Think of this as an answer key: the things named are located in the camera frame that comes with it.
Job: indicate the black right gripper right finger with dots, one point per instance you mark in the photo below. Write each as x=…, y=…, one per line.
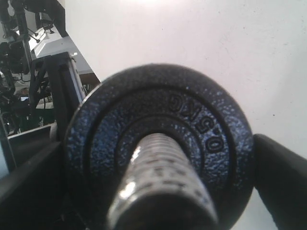
x=281, y=181

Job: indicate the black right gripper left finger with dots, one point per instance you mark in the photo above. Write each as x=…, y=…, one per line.
x=31, y=197

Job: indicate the black weight plate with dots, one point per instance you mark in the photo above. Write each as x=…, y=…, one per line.
x=179, y=102

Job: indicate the chrome dumbbell bar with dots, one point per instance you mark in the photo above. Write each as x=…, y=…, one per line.
x=160, y=190

